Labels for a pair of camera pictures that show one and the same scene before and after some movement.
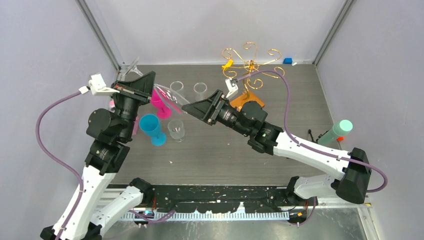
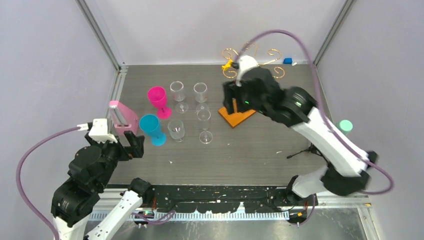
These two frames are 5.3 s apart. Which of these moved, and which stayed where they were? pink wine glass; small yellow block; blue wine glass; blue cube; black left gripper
Moved: black left gripper
Stayed: blue cube; blue wine glass; small yellow block; pink wine glass
